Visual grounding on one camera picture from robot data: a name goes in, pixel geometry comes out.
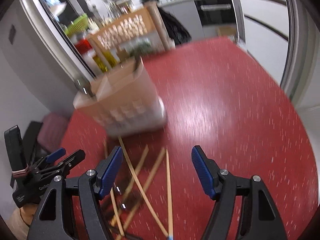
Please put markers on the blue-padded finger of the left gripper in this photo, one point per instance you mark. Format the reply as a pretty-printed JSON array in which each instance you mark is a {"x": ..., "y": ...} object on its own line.
[{"x": 51, "y": 158}]

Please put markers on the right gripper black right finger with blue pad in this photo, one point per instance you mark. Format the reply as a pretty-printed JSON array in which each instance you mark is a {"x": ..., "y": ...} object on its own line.
[{"x": 259, "y": 216}]

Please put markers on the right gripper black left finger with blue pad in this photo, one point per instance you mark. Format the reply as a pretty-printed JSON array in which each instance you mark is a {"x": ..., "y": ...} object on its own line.
[{"x": 54, "y": 217}]

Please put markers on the beige plastic utensil holder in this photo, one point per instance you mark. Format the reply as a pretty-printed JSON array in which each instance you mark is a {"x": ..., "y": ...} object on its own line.
[{"x": 123, "y": 101}]

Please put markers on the bamboo chopstick blue tip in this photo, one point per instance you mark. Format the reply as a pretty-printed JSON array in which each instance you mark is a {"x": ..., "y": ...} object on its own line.
[{"x": 164, "y": 153}]

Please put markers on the pink chair cushion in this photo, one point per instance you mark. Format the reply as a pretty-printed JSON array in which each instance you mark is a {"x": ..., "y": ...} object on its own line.
[{"x": 52, "y": 131}]

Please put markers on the yellow oil bottle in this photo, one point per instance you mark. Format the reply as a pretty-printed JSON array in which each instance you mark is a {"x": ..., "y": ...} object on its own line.
[{"x": 105, "y": 60}]

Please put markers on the red plastic basin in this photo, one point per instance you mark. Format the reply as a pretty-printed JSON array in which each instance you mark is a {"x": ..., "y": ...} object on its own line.
[{"x": 83, "y": 46}]

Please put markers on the green plastic basket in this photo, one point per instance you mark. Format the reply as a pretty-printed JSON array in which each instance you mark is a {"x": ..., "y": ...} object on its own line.
[{"x": 79, "y": 25}]

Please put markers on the beige flower-cutout storage cart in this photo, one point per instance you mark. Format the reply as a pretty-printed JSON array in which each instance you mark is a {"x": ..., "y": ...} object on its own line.
[{"x": 139, "y": 32}]

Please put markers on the black garbage bag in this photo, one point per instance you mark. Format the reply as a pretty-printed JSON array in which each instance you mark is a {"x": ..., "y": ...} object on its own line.
[{"x": 175, "y": 29}]

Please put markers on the cardboard box on floor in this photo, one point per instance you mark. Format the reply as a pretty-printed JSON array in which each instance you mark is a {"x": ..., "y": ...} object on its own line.
[{"x": 227, "y": 31}]

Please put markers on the white refrigerator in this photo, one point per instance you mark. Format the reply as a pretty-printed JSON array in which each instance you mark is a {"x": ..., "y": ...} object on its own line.
[{"x": 266, "y": 24}]

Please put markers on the black built-in oven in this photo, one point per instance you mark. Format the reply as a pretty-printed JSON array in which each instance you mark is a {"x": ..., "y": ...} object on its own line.
[{"x": 215, "y": 12}]

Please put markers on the grey wall switch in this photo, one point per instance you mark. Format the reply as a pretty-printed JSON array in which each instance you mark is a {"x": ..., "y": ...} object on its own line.
[{"x": 12, "y": 34}]

